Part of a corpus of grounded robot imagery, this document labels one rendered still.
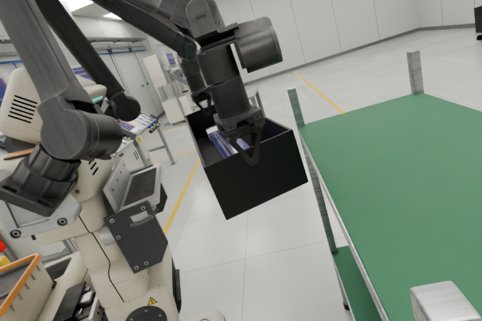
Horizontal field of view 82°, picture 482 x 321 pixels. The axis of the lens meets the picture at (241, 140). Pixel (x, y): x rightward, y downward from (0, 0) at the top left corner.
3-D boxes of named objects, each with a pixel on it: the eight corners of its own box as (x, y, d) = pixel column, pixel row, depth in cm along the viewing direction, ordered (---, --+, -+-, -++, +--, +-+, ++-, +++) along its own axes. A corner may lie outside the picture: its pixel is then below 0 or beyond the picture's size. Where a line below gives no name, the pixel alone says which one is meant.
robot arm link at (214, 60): (196, 49, 46) (190, 50, 41) (235, 35, 45) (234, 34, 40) (211, 89, 48) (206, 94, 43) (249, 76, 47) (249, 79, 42)
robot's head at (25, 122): (-15, 134, 54) (8, 60, 52) (34, 117, 73) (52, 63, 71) (66, 157, 58) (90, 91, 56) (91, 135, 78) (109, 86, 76)
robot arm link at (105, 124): (59, 150, 51) (34, 151, 46) (88, 103, 50) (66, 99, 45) (98, 178, 50) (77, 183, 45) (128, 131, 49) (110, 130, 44)
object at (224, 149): (208, 137, 102) (205, 129, 100) (226, 130, 103) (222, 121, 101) (244, 195, 54) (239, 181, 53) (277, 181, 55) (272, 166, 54)
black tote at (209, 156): (196, 143, 104) (183, 116, 101) (237, 125, 107) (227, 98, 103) (226, 221, 51) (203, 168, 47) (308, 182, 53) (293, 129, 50)
